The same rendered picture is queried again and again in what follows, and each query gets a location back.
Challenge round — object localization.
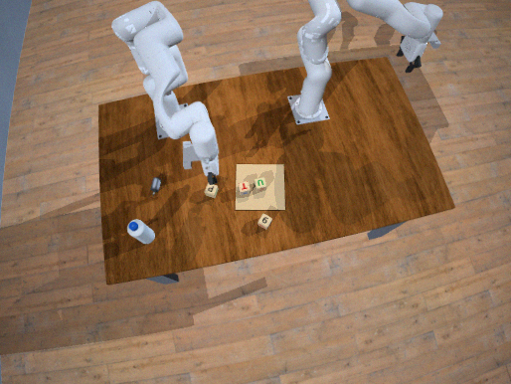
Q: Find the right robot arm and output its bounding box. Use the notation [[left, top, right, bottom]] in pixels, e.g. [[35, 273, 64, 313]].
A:
[[111, 1, 219, 169]]

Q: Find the beige square mat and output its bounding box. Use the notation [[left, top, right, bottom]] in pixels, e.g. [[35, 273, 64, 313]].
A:
[[236, 164, 285, 210]]

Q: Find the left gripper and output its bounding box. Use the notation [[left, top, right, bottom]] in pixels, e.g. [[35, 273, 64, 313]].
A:
[[397, 36, 427, 73]]

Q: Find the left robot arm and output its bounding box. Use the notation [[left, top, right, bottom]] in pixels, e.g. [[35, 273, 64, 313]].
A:
[[295, 0, 443, 119]]

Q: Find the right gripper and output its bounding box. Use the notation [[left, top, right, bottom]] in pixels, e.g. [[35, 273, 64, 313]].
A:
[[201, 155, 219, 185]]

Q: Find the light blue bottle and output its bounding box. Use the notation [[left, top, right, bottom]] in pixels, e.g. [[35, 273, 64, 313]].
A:
[[127, 219, 155, 244]]

